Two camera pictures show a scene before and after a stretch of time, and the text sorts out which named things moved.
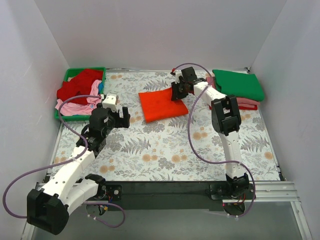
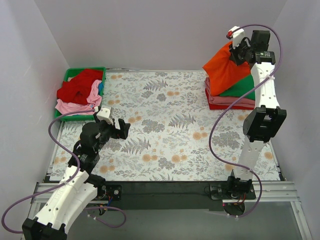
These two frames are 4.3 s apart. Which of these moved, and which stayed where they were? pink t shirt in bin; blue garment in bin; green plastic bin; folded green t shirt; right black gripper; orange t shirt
Moved: orange t shirt; right black gripper
Stayed: pink t shirt in bin; green plastic bin; blue garment in bin; folded green t shirt
